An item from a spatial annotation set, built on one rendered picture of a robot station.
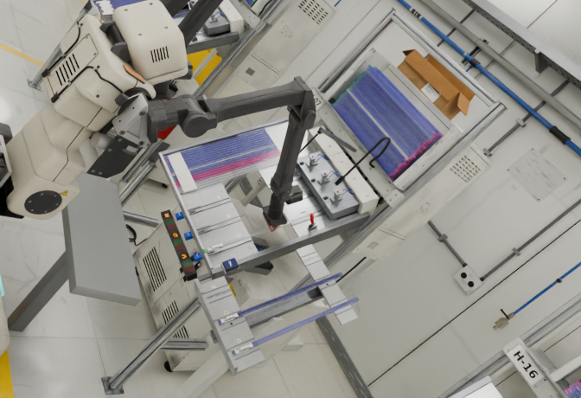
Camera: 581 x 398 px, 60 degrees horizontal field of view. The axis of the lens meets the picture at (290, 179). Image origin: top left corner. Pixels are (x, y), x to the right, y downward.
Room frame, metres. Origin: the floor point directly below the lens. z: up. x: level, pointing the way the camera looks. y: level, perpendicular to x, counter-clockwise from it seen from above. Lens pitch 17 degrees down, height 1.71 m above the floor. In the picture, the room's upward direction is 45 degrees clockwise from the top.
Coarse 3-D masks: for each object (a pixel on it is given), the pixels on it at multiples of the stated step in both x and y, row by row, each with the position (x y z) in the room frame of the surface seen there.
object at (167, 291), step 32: (160, 224) 2.37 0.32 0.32; (256, 224) 2.56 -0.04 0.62; (160, 256) 2.27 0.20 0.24; (192, 256) 2.19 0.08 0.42; (288, 256) 2.56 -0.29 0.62; (160, 288) 2.18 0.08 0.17; (192, 288) 2.10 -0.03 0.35; (256, 288) 2.04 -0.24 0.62; (288, 288) 2.28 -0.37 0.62; (160, 320) 2.10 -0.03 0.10; (192, 320) 2.02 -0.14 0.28; (288, 320) 2.29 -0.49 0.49; (192, 352) 1.95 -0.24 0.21
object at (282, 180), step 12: (288, 108) 1.64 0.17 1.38; (300, 120) 1.61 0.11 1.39; (312, 120) 1.59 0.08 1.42; (288, 132) 1.64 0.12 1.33; (300, 132) 1.63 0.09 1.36; (288, 144) 1.65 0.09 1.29; (300, 144) 1.67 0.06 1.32; (288, 156) 1.67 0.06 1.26; (288, 168) 1.71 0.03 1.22; (276, 180) 1.75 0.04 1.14; (288, 180) 1.74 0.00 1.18; (276, 192) 1.76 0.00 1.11
